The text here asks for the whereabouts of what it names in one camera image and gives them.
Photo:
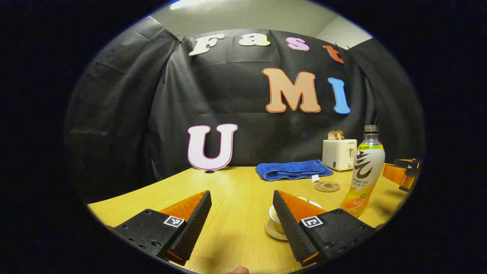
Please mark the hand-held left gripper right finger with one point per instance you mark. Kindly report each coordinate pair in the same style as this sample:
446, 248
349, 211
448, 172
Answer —
287, 224

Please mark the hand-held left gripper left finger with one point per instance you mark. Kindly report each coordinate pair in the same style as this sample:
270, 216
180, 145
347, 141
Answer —
194, 224

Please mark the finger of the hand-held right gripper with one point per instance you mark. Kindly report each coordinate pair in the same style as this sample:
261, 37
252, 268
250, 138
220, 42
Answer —
395, 174
411, 163

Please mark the plastic water bottle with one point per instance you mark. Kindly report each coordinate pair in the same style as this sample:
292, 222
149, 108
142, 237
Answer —
365, 167

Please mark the round wooden coaster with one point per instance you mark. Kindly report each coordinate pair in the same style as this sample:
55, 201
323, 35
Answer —
327, 186

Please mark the blue folded towel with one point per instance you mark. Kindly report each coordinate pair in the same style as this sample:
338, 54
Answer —
289, 170

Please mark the white toaster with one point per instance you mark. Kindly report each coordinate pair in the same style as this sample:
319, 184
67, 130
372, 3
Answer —
336, 154

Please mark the toast bread slice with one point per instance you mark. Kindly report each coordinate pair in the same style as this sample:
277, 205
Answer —
341, 135
331, 135

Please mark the black backdrop cloth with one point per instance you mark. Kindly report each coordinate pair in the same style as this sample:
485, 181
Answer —
243, 125

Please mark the ceiling light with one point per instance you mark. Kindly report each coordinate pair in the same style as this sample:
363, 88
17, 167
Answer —
186, 3

